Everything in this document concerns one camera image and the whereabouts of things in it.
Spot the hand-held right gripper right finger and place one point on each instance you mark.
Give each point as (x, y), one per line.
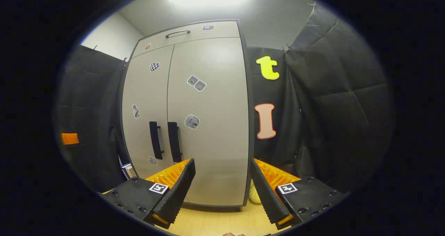
(266, 194)

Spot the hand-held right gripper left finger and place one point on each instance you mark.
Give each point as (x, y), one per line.
(180, 190)

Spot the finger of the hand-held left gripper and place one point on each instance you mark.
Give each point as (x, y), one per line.
(70, 139)

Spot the grey cabinet door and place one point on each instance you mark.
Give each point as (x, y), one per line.
(215, 124)
(146, 97)

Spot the grey double-door shoe cabinet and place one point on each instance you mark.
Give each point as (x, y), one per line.
(222, 30)

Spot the pale yellow round object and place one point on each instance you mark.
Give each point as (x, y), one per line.
(255, 195)

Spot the black backdrop cloth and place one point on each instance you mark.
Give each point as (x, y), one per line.
(330, 107)

